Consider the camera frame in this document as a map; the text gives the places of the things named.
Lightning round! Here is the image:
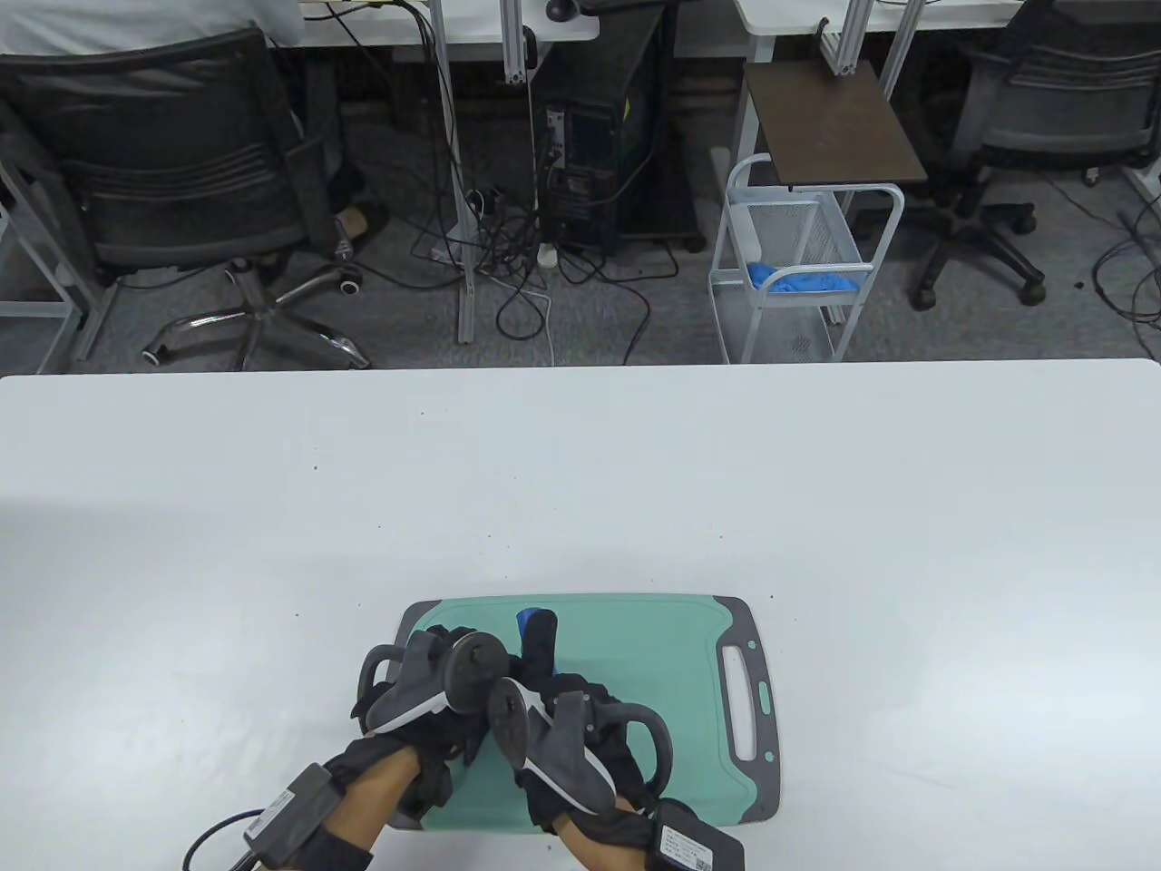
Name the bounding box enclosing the person's right hand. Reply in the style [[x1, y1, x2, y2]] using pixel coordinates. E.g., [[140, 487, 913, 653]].
[[494, 611, 672, 836]]

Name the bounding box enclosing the person's left hand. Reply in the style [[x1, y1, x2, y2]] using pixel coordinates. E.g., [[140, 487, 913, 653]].
[[325, 626, 513, 831]]

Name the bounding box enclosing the blue plastic scraper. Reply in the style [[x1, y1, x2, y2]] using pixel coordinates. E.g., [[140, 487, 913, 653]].
[[515, 608, 563, 680]]

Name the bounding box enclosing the grey hand controller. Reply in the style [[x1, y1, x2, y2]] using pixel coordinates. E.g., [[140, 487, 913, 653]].
[[488, 676, 674, 815], [356, 631, 518, 736]]

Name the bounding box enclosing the person's left forearm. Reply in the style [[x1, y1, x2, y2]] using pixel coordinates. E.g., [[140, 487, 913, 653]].
[[290, 751, 423, 871]]

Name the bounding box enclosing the person's right forearm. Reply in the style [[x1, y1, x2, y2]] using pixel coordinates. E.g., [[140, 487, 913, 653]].
[[553, 803, 659, 871]]

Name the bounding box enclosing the green cutting board grey rim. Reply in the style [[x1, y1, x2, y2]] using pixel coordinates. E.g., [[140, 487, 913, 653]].
[[395, 593, 783, 832]]

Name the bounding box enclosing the blue cloth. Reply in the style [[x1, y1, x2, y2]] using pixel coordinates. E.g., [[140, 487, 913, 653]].
[[746, 261, 861, 296]]

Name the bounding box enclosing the black computer tower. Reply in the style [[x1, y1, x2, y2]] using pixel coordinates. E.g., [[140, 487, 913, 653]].
[[533, 9, 704, 255]]

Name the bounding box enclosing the tall aluminium profile upright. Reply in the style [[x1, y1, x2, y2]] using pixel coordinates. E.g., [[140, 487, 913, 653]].
[[426, 0, 477, 344]]

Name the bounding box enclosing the black mesh chair chrome base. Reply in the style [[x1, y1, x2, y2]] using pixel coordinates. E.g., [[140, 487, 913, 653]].
[[0, 27, 373, 371]]

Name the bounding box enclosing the brown wooden board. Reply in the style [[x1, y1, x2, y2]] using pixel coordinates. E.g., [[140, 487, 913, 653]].
[[744, 60, 928, 191]]

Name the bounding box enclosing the white desk with mouse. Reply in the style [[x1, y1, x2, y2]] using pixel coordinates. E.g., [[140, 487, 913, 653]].
[[299, 0, 601, 64]]

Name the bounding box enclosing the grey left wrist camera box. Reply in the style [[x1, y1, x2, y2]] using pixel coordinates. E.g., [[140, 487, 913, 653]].
[[243, 764, 350, 863]]

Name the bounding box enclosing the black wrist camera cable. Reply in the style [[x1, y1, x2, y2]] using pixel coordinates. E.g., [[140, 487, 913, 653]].
[[184, 812, 264, 871]]

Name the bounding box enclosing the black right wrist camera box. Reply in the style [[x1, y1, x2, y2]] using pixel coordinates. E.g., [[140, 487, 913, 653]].
[[649, 798, 746, 871]]

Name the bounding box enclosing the tangle of black cables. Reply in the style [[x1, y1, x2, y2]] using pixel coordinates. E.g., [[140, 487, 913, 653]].
[[399, 154, 681, 364]]

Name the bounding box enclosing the white wire cart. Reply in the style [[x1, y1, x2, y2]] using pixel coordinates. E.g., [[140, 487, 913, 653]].
[[707, 152, 905, 364]]

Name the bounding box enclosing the aluminium profile post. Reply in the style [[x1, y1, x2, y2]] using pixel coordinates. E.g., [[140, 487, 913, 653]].
[[502, 0, 541, 87], [821, 0, 876, 75], [875, 0, 926, 101]]

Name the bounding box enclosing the white metal frame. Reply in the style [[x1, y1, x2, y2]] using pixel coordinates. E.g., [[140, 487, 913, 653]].
[[0, 154, 119, 373]]

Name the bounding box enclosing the black floor cable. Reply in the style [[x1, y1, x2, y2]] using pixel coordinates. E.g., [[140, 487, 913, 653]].
[[1091, 213, 1161, 364]]

